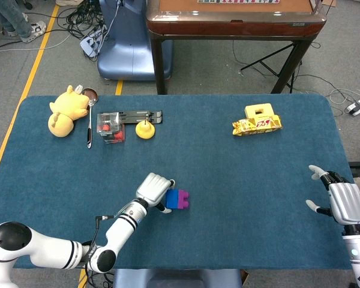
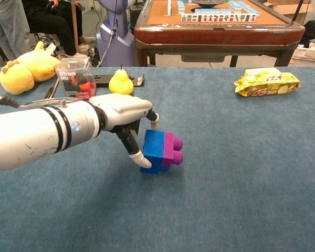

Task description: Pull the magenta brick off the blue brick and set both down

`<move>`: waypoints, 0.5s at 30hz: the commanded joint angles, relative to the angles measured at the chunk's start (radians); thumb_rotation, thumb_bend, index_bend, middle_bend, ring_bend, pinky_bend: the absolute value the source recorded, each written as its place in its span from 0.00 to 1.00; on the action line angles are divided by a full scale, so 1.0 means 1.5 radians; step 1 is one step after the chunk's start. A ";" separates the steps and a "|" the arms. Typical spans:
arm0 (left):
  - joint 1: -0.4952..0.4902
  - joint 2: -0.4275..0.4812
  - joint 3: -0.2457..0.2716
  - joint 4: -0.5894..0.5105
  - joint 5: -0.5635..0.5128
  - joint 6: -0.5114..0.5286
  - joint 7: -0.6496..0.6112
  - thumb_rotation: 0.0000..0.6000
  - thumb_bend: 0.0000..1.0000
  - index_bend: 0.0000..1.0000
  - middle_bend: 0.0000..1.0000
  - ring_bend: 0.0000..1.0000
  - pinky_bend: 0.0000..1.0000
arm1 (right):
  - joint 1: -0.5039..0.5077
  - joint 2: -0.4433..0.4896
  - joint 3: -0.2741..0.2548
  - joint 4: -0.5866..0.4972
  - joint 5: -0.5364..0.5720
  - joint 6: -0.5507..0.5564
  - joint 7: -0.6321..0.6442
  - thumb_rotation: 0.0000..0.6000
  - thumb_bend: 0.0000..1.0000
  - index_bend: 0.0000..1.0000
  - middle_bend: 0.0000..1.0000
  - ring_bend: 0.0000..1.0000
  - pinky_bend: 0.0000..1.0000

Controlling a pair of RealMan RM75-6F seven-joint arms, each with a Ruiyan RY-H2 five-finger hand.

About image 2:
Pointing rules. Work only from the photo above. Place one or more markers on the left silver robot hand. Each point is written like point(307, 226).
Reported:
point(120, 107)

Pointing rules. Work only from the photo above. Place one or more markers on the blue building block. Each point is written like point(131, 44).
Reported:
point(153, 147)

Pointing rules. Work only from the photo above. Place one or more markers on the purple building block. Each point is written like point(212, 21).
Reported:
point(170, 149)

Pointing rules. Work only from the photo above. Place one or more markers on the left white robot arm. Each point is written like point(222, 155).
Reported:
point(29, 131)

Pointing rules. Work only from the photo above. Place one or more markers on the blue purple robot base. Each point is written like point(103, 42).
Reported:
point(115, 47)

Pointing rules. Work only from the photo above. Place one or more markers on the yellow toy pear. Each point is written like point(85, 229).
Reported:
point(120, 84)

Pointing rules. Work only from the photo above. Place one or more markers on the clear plastic box, red contents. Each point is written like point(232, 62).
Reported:
point(73, 86)

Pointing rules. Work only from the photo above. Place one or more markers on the black stool with chrome legs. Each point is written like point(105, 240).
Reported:
point(47, 41)

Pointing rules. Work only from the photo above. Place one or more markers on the yellow plush toy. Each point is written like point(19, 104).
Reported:
point(29, 68)

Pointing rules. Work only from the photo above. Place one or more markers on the seated person in black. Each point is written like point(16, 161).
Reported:
point(50, 23)

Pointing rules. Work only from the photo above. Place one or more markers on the brown mahjong table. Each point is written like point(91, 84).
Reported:
point(215, 34)

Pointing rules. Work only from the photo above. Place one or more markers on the blue felt table cover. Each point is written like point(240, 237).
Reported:
point(225, 183)

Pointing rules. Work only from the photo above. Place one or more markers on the white faced mahjong tile row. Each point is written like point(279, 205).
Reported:
point(218, 18)

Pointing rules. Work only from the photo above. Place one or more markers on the black round dice dome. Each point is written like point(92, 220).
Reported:
point(208, 2)

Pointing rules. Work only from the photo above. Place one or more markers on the person's legs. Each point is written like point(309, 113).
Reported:
point(10, 26)

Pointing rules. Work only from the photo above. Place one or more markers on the yellow snack packet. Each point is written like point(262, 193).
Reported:
point(267, 85)

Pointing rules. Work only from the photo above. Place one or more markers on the cardboard box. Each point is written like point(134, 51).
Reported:
point(286, 10)

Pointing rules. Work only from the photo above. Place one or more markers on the white plastic basket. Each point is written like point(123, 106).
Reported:
point(309, 55)

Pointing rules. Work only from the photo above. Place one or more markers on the black tripod stand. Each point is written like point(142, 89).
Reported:
point(297, 11)

